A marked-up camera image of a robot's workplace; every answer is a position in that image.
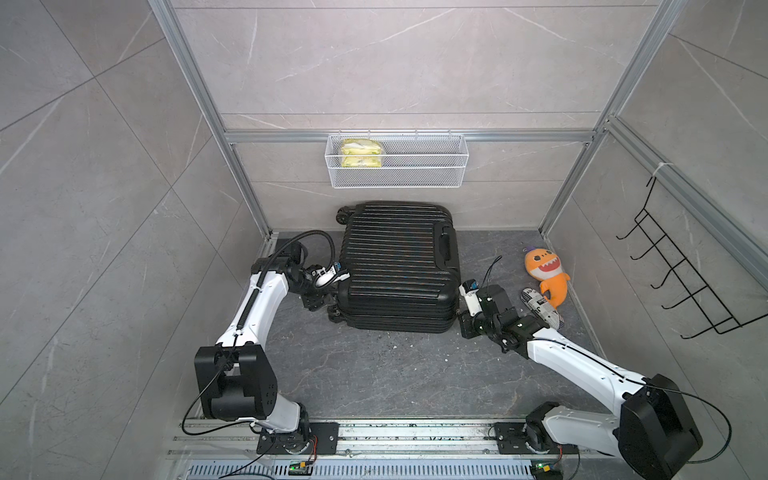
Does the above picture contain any white wire mesh basket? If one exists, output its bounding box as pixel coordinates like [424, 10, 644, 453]
[324, 132, 469, 189]

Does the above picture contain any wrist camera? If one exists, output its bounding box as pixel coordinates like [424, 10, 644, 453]
[311, 262, 350, 289]
[459, 279, 482, 318]

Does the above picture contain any grey white power drill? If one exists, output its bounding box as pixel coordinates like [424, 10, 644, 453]
[521, 288, 562, 330]

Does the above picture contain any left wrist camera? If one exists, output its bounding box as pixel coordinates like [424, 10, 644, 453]
[311, 262, 350, 289]

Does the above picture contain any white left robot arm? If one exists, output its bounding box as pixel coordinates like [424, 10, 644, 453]
[181, 230, 344, 454]

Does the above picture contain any orange shark plush toy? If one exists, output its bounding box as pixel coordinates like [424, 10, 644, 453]
[524, 248, 571, 309]

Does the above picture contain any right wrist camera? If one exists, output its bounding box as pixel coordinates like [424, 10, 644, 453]
[459, 279, 482, 318]

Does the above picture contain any black ribbed hard-shell suitcase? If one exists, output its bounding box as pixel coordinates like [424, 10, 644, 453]
[327, 201, 461, 334]

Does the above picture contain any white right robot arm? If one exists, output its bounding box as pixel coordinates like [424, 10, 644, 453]
[459, 280, 703, 479]

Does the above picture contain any yellow packet in basket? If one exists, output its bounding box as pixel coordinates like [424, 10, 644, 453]
[339, 139, 385, 168]

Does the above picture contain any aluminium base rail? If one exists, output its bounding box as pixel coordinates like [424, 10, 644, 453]
[156, 418, 637, 479]

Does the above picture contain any black wire hook rack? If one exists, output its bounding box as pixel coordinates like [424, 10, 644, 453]
[615, 176, 767, 340]

